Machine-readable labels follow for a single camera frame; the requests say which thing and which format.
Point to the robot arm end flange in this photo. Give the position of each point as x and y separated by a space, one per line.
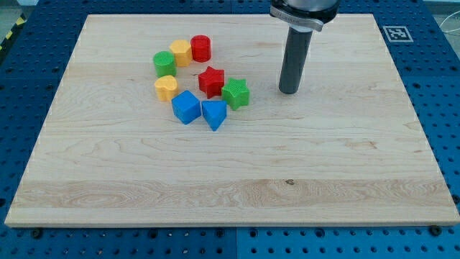
305 15

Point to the green star block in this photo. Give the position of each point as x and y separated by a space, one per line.
236 93

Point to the red star block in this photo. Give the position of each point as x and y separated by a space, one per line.
211 81

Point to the blue triangle block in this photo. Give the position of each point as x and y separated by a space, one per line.
214 112

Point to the blue cube block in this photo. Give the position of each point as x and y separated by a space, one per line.
186 107

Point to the yellow heart block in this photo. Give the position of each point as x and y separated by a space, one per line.
166 88

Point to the red cylinder block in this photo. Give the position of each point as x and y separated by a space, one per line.
201 48

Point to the yellow hexagon block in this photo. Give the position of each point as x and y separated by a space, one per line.
182 52

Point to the green cylinder block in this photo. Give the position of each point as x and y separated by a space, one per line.
164 63

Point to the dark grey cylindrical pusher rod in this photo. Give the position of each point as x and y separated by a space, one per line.
295 54

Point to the light wooden board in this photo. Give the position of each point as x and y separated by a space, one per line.
346 150

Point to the white fiducial marker tag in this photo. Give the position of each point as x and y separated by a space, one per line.
397 34

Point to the black yellow hazard tape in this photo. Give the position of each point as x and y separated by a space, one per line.
13 33

